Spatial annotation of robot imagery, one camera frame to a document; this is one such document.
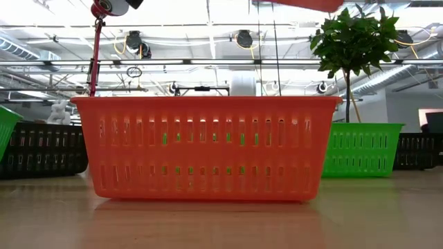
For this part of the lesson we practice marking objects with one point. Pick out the orange slotted plastic basket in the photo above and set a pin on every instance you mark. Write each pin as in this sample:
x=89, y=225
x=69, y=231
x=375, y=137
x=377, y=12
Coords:
x=207, y=148
x=311, y=4

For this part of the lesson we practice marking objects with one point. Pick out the black slotted plastic basket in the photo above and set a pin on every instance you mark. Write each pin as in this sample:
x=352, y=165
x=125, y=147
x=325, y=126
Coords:
x=415, y=152
x=41, y=152

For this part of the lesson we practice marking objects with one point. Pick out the red stand with grey head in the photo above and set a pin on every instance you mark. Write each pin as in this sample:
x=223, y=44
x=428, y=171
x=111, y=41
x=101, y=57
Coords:
x=94, y=69

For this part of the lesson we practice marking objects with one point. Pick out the white robot figure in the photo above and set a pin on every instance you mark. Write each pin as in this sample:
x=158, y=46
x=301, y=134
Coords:
x=59, y=112

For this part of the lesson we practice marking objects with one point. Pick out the white cylinder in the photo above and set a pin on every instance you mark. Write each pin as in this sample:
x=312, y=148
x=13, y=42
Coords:
x=243, y=84

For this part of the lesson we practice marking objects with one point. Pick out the green slotted plastic basket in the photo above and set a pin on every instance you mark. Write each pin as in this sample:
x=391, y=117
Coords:
x=360, y=152
x=7, y=128

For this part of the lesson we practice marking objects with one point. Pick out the potted green tree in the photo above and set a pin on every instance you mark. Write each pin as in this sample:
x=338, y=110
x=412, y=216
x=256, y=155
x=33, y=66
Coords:
x=353, y=41

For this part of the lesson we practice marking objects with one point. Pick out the dark computer monitor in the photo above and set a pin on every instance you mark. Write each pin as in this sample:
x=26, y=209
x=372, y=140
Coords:
x=435, y=122

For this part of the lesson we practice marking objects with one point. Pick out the long horizontal ceiling rail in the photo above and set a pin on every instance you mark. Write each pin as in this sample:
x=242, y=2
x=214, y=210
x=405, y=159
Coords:
x=221, y=62

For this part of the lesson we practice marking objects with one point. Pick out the black bar frame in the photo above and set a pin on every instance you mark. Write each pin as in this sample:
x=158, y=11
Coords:
x=202, y=88

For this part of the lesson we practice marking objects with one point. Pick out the silver ventilation duct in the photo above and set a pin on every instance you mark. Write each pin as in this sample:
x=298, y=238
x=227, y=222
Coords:
x=387, y=77
x=20, y=50

